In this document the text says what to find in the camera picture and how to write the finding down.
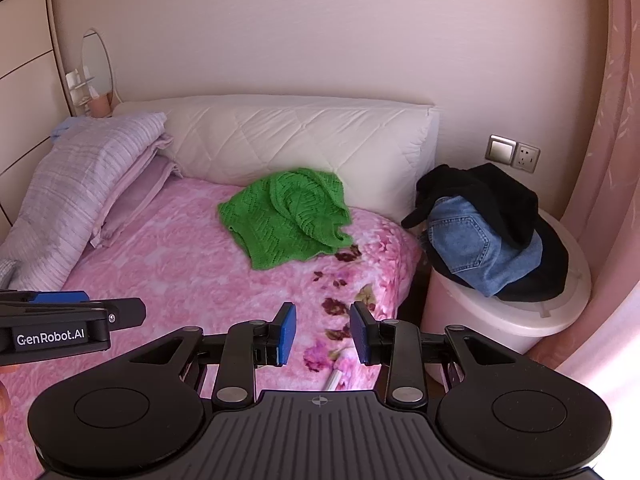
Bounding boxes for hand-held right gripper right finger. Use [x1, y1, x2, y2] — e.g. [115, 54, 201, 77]
[348, 301, 528, 409]

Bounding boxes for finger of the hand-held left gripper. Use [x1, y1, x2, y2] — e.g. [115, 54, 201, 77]
[0, 289, 90, 306]
[87, 297, 147, 332]

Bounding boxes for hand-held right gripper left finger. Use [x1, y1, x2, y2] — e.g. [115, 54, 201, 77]
[127, 302, 298, 409]

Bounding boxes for green knitted vest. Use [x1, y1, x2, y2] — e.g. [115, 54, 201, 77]
[217, 168, 357, 271]

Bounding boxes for person's left hand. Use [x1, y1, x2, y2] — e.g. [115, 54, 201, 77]
[0, 366, 13, 443]

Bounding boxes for pink floral blanket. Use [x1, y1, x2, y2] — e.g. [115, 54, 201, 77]
[0, 177, 423, 480]

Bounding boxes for purple striped quilt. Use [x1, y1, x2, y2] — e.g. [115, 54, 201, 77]
[0, 112, 173, 292]

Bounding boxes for purple pillow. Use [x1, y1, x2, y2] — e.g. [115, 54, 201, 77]
[90, 155, 183, 249]

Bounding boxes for blue jeans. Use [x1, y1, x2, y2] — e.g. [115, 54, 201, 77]
[425, 196, 544, 298]

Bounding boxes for white round bin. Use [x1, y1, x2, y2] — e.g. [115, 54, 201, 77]
[422, 207, 592, 387]

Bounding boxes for light blue cloth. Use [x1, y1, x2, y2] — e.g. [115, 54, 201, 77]
[50, 117, 83, 144]

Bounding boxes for black garment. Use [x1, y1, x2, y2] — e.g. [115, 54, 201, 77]
[401, 162, 570, 303]

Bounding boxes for white quilted headboard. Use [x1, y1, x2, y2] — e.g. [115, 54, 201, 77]
[111, 94, 441, 211]

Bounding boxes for cream wardrobe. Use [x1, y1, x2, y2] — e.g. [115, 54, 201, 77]
[0, 0, 72, 242]

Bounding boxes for oval mirror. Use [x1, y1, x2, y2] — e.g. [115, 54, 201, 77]
[80, 28, 122, 107]

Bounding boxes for pink curtain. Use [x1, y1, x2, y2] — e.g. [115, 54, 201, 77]
[525, 0, 640, 397]

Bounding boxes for wall light switch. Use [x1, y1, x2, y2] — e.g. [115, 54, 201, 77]
[486, 134, 518, 167]

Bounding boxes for wall power socket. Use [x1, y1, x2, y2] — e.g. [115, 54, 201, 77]
[511, 142, 541, 174]

